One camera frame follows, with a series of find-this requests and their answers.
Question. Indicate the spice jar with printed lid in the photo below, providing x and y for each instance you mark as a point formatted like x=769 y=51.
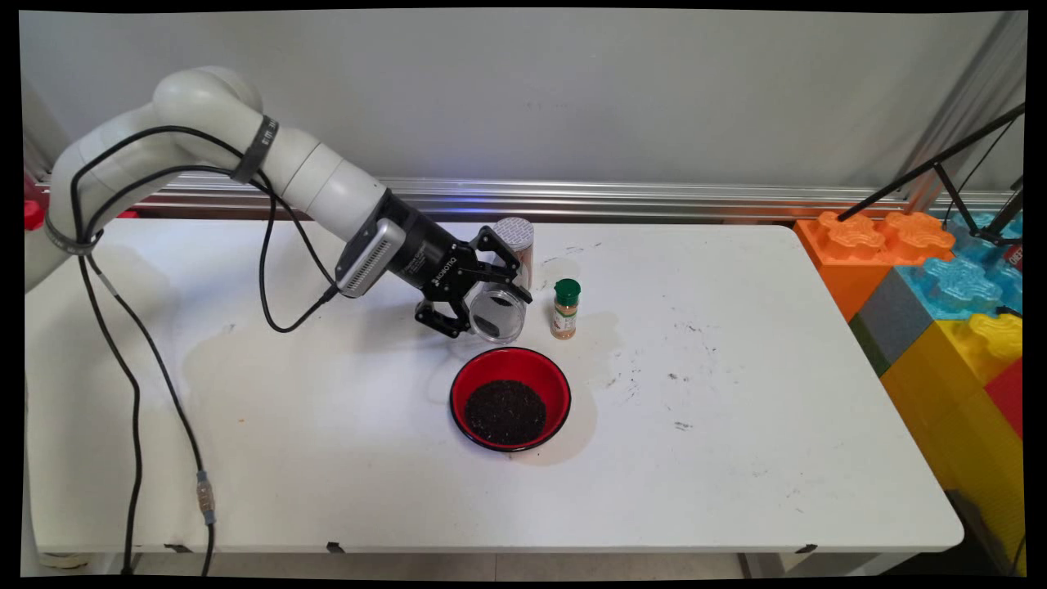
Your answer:
x=515 y=233

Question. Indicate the red cracker box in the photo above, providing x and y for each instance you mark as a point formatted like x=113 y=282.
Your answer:
x=1014 y=258

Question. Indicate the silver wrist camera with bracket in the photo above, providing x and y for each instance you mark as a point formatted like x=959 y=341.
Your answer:
x=368 y=260

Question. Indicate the red plastic object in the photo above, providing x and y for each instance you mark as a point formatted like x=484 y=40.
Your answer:
x=33 y=214

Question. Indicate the large red building block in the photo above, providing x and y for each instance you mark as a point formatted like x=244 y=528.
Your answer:
x=1008 y=397

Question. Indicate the tall clear plastic jar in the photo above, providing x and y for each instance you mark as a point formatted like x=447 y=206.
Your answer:
x=512 y=323

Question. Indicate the grey building block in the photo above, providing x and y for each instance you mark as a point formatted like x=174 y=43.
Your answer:
x=891 y=323

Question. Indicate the black tripod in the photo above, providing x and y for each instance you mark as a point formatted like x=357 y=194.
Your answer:
x=900 y=184

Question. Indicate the light blue building block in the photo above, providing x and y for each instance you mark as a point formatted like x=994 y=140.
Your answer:
x=957 y=286

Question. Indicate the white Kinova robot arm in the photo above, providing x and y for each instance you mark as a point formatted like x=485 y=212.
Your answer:
x=311 y=176

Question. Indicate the orange building block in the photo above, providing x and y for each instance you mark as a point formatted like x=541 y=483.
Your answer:
x=851 y=237

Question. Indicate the aluminium rail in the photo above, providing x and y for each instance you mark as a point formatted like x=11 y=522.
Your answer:
x=654 y=200

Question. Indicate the green capped spice bottle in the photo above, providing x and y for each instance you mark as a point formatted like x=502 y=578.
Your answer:
x=564 y=315

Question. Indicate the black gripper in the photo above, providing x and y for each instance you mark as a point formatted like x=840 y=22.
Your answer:
x=438 y=262

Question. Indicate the red bowl with black rim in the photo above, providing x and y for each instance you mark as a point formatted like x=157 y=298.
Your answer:
x=491 y=372

